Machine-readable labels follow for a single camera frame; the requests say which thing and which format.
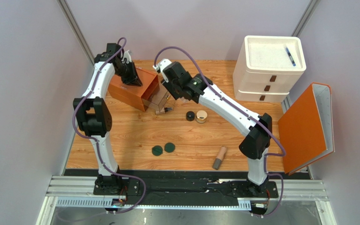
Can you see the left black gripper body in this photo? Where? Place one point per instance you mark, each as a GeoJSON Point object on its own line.
{"type": "Point", "coordinates": [122, 72]}

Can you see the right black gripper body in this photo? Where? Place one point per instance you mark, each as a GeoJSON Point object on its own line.
{"type": "Point", "coordinates": [174, 93]}

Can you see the orange drawer box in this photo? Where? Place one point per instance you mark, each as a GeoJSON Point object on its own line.
{"type": "Point", "coordinates": [135, 96]}

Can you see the clear top drawer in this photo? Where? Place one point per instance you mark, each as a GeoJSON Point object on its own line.
{"type": "Point", "coordinates": [156, 98]}

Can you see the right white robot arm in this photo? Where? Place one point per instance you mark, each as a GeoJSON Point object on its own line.
{"type": "Point", "coordinates": [254, 128]}

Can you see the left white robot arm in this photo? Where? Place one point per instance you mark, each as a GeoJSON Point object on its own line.
{"type": "Point", "coordinates": [92, 119]}

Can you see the black round jar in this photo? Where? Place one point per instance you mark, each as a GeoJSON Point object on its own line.
{"type": "Point", "coordinates": [190, 116]}

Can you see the gold lid cream jar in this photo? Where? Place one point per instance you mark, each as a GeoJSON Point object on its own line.
{"type": "Point", "coordinates": [201, 116]}

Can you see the green round compact right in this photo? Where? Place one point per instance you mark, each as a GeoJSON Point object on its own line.
{"type": "Point", "coordinates": [169, 147]}

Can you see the green round compact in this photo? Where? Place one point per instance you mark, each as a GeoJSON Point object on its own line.
{"type": "Point", "coordinates": [157, 150]}
{"type": "Point", "coordinates": [169, 147]}

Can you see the green round compact left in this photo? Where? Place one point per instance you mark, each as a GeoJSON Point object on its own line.
{"type": "Point", "coordinates": [157, 150]}

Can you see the beige bottle grey cap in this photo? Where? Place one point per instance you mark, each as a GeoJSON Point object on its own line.
{"type": "Point", "coordinates": [219, 158]}

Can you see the white three-drawer cabinet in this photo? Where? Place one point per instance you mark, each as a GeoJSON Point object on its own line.
{"type": "Point", "coordinates": [263, 71]}

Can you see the blue pen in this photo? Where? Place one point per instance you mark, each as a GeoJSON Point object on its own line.
{"type": "Point", "coordinates": [290, 56]}

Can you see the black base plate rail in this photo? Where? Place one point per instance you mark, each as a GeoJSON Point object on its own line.
{"type": "Point", "coordinates": [237, 188]}

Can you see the orange ring binder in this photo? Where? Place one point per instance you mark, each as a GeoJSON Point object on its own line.
{"type": "Point", "coordinates": [306, 128]}

